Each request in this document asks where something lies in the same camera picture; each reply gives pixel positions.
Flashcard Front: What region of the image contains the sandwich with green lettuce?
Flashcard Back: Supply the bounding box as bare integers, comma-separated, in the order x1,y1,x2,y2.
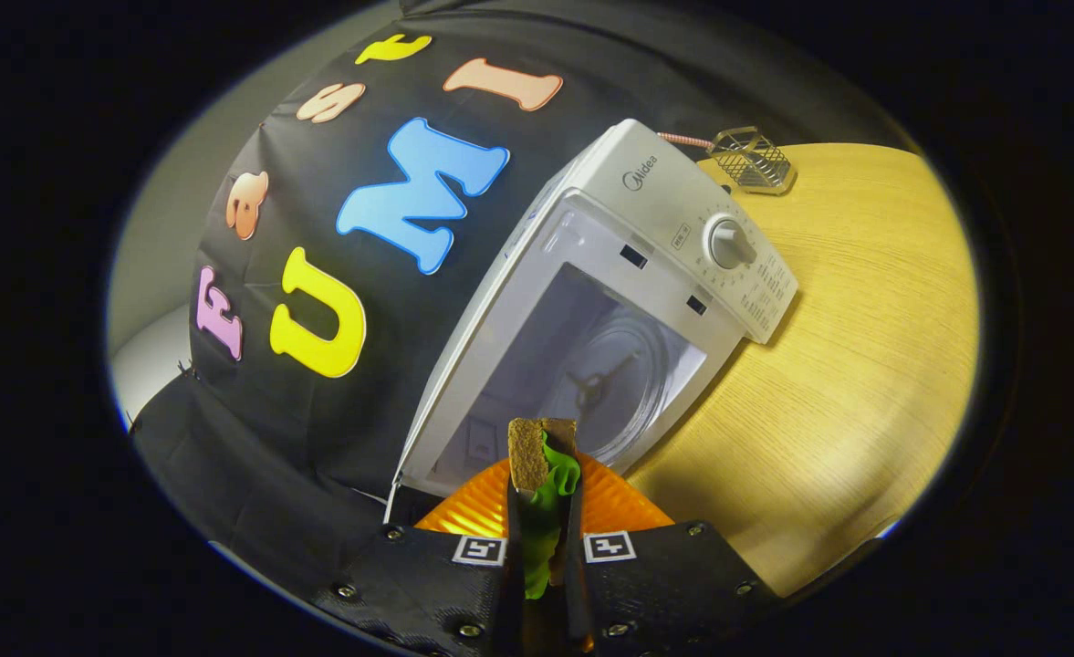
506,418,583,657

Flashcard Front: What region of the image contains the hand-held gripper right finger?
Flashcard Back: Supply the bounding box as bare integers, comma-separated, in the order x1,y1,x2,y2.
566,452,779,657

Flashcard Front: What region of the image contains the white microwave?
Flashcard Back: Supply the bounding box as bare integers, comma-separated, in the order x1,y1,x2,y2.
395,119,800,498

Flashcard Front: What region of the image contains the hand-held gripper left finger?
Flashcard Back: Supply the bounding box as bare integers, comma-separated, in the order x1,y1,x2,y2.
313,456,524,657

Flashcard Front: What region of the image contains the black backdrop cloth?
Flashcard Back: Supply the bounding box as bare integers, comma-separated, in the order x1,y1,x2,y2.
130,0,921,603

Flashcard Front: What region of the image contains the glass turntable plate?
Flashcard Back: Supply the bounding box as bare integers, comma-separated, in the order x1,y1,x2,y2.
541,306,683,462

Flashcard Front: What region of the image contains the wire mesh holder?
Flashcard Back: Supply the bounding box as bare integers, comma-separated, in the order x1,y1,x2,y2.
708,126,798,196

